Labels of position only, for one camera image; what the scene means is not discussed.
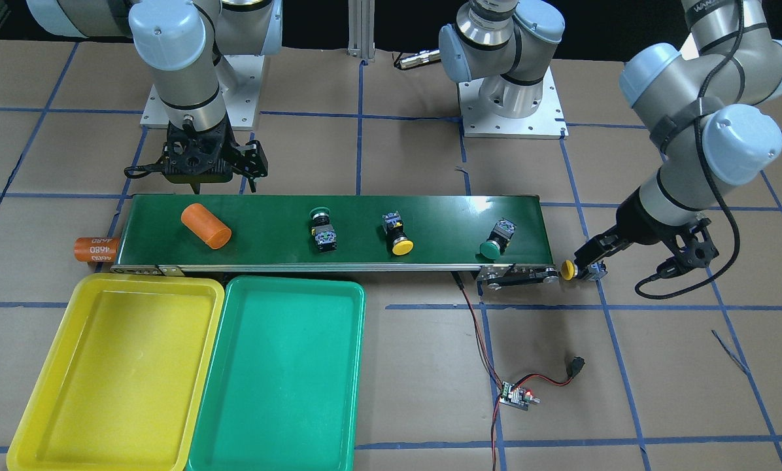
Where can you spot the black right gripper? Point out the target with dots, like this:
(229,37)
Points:
(254,160)

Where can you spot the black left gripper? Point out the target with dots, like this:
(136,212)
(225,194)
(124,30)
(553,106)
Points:
(638,220)

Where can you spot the yellow push button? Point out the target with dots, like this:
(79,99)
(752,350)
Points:
(570,271)

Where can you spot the plain orange cylinder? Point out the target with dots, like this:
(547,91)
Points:
(203,223)

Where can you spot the green push button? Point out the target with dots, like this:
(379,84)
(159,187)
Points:
(498,240)
(322,232)

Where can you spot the orange cylinder with label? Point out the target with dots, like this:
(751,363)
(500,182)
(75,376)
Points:
(96,249)

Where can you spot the yellow push button apart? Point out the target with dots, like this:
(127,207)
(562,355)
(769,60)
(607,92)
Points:
(397,241)

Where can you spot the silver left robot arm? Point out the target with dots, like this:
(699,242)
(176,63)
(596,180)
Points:
(702,113)

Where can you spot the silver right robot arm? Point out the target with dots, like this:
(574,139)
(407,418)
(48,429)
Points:
(205,58)

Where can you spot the green conveyor belt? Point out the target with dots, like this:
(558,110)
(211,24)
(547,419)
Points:
(272,234)

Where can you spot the small motor controller board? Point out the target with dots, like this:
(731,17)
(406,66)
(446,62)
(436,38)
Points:
(517,397)

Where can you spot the green plastic tray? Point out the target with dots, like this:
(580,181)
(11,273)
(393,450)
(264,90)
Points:
(282,389)

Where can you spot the yellow plastic tray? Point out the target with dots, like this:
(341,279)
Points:
(121,386)

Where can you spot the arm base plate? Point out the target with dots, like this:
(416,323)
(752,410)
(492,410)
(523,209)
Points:
(233,90)
(512,104)

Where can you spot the aluminium frame post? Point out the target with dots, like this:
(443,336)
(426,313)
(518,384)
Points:
(361,29)

